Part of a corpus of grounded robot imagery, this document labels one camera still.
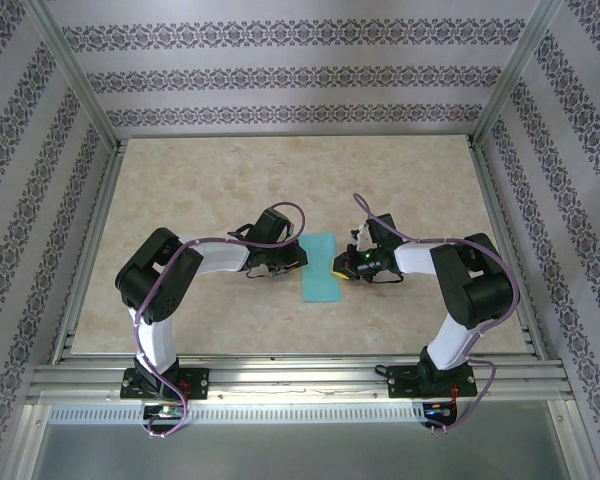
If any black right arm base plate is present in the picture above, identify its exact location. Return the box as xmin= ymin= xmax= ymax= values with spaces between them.
xmin=387 ymin=364 xmax=479 ymax=400

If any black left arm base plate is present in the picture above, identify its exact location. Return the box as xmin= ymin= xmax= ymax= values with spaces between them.
xmin=121 ymin=367 xmax=211 ymax=401

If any long aluminium frame rail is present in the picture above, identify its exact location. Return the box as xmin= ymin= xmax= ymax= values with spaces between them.
xmin=29 ymin=355 xmax=574 ymax=401

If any aluminium side rail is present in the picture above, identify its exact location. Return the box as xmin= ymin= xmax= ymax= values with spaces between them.
xmin=49 ymin=142 xmax=129 ymax=364
xmin=467 ymin=137 xmax=549 ymax=361

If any aluminium frame post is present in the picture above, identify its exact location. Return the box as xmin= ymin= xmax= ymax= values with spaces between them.
xmin=472 ymin=0 xmax=566 ymax=146
xmin=22 ymin=0 xmax=124 ymax=151

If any slotted grey cable duct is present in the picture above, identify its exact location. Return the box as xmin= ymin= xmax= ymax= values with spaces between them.
xmin=47 ymin=402 xmax=426 ymax=424

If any turquoise cloth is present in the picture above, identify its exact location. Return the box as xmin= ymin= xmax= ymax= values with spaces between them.
xmin=298 ymin=232 xmax=342 ymax=305

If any grey metal shelf panel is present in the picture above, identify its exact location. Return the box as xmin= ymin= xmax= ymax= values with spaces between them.
xmin=17 ymin=399 xmax=589 ymax=480

